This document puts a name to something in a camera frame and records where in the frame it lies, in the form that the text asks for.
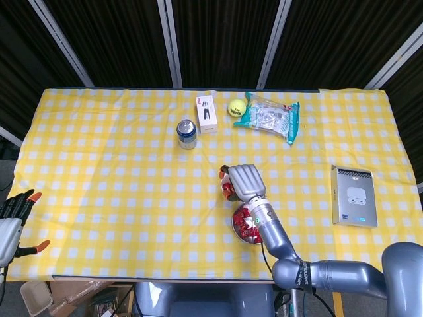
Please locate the yellow tennis ball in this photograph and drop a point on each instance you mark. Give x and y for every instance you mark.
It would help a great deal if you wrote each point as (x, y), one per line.
(236, 108)

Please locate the small white product box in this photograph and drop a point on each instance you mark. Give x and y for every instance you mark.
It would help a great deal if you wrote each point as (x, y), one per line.
(206, 115)

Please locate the brown cardboard box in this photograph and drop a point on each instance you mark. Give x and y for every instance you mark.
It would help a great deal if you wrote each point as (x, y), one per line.
(72, 290)

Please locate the teal silver snack bag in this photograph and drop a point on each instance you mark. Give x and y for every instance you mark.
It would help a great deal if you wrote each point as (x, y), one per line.
(267, 117)

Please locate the blue white drink can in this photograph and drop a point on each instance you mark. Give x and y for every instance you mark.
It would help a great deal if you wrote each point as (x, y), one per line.
(186, 132)

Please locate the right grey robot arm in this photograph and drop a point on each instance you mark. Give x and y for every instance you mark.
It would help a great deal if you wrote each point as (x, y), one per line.
(281, 241)

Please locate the round silver metal plate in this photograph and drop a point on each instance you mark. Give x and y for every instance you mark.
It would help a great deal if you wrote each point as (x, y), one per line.
(244, 242)

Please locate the white paper cup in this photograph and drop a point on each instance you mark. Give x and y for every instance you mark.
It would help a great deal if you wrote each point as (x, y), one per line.
(224, 180)

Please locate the grey earbuds box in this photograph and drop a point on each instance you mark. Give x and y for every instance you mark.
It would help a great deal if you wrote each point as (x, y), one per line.
(355, 198)

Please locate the black pleated curtain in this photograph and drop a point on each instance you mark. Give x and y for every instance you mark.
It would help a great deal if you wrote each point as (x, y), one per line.
(224, 39)

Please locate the beige plastic container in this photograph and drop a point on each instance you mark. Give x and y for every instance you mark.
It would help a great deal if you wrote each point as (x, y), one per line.
(36, 297)

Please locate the yellow white checked tablecloth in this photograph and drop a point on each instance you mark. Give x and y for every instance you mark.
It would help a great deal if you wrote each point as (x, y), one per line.
(132, 198)

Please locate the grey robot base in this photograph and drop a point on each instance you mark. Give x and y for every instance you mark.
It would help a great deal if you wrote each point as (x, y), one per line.
(198, 300)

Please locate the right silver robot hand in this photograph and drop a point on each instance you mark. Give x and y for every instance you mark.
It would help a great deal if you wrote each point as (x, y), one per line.
(246, 181)

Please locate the grey metal frame post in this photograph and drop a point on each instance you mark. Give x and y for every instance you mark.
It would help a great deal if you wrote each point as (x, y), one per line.
(275, 43)
(10, 136)
(64, 46)
(396, 58)
(170, 43)

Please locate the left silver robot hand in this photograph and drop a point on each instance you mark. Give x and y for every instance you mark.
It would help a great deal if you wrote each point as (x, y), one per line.
(10, 237)

